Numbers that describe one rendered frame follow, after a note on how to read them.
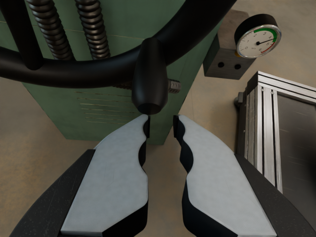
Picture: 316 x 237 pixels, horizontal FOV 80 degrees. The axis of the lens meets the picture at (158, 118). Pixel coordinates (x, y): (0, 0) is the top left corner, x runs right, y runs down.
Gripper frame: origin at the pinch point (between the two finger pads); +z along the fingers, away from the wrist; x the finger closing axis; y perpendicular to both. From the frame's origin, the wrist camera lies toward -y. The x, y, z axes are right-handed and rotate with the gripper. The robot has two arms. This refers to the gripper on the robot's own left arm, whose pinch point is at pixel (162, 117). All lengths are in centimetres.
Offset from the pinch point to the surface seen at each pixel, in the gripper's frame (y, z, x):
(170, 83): 5.6, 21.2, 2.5
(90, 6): -5.8, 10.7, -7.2
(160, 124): 31, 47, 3
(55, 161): 53, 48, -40
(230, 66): 3.3, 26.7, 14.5
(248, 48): -1.2, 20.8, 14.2
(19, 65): -0.8, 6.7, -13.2
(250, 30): -3.9, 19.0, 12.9
